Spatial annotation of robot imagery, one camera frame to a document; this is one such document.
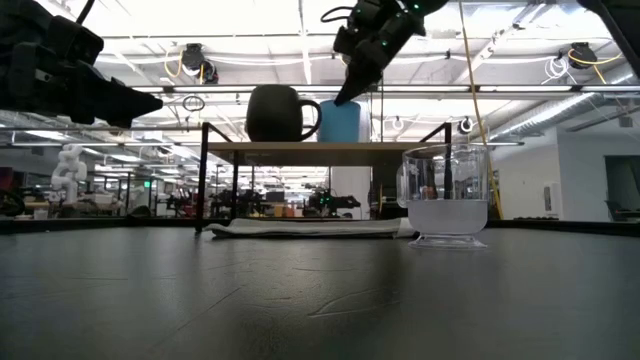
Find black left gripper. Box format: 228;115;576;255
0;0;164;129

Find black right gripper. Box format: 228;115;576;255
332;0;426;106

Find blue plastic cup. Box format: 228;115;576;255
317;98;362;144

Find black round mug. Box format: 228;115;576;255
244;83;323;144

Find clear glass cup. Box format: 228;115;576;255
395;143;491;251

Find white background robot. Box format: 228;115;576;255
51;144;89;204

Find black background robot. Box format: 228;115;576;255
305;187;362;220

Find grey folded cloth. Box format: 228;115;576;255
202;217;417;240

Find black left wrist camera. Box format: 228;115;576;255
47;14;104;66

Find black ceiling cable reel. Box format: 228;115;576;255
568;42;599;70
180;43;220;85

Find wooden shelf with black frame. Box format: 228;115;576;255
194;121;454;234

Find yellow hanging cable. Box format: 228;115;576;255
457;0;504;221

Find black aluminium table frame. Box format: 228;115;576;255
0;218;640;236

